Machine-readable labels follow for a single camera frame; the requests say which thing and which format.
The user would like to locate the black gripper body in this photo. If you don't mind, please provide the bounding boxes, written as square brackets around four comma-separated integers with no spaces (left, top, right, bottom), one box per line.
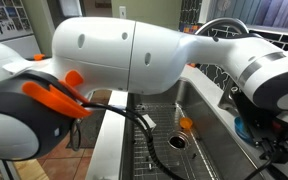
[232,89,288,165]

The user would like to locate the blue round dish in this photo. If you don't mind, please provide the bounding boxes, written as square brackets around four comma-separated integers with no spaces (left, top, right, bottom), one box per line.
[233,115,256,145]

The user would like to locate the stainless steel sink basin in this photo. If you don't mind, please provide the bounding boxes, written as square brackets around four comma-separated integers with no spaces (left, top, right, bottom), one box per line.
[122,78,278,180]

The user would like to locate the sink drain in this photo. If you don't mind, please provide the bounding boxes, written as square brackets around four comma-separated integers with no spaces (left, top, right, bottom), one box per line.
[167,132,191,150]

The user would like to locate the chrome sink faucet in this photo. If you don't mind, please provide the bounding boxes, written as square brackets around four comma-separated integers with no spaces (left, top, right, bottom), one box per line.
[194,17,250,112]

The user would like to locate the orange plastic cup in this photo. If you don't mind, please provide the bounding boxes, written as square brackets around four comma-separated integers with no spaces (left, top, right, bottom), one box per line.
[179,117,194,131]

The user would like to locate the white framed window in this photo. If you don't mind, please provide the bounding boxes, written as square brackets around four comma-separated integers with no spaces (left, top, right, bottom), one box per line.
[200,0,288,36]

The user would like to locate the multicoloured checkered cutting board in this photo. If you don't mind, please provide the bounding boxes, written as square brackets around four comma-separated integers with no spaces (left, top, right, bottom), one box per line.
[178,22,202,35]

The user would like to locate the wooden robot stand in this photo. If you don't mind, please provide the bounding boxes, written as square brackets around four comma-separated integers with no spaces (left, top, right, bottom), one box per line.
[13,159,50,180]

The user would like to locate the photo covered board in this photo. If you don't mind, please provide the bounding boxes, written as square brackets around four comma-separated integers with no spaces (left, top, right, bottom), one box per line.
[0,0,35,43]

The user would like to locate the wire sink grid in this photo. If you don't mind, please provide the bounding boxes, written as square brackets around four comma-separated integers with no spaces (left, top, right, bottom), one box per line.
[132,102,220,180]

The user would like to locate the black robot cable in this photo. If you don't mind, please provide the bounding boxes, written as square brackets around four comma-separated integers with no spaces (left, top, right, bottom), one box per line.
[80,102,186,180]

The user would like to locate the white light switch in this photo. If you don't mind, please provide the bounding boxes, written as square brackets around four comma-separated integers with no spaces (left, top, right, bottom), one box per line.
[118,5,128,20]

